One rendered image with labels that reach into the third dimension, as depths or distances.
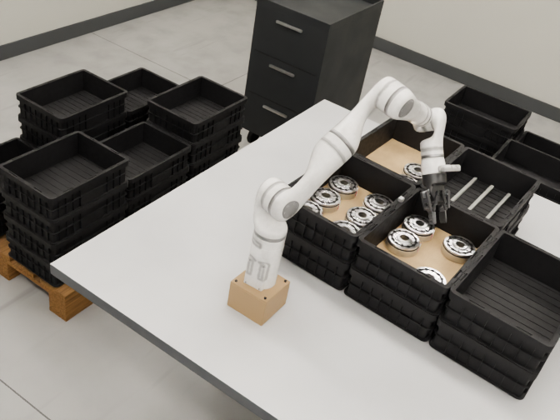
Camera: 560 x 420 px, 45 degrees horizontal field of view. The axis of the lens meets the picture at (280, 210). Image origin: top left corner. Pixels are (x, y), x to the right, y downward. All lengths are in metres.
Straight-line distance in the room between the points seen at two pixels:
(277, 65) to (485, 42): 2.13
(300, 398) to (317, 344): 0.20
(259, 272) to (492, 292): 0.71
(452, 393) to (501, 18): 3.77
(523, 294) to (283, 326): 0.73
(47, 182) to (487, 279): 1.70
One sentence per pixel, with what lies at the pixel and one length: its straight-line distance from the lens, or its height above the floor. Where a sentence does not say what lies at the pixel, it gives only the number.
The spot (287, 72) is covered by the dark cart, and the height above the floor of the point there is 0.57.
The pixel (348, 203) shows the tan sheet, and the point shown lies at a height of 0.83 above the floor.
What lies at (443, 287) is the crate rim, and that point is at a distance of 1.93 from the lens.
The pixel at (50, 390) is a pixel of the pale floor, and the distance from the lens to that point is 2.72.
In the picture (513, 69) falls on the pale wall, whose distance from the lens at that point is 5.43.
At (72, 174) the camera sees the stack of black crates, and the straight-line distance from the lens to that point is 2.89.
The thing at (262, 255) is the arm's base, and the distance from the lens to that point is 1.88.
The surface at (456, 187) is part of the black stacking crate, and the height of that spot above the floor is 0.83.
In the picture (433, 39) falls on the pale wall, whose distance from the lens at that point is 5.58.
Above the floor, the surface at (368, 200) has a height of 0.86.
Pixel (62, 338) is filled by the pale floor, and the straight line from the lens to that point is 2.88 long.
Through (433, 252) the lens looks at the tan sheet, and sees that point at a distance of 2.21.
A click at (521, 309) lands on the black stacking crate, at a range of 2.14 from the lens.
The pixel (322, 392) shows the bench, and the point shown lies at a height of 0.70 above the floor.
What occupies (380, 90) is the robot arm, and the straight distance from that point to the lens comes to 1.89.
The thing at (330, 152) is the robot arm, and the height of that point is 1.21.
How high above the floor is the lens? 2.13
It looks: 36 degrees down
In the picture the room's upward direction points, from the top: 11 degrees clockwise
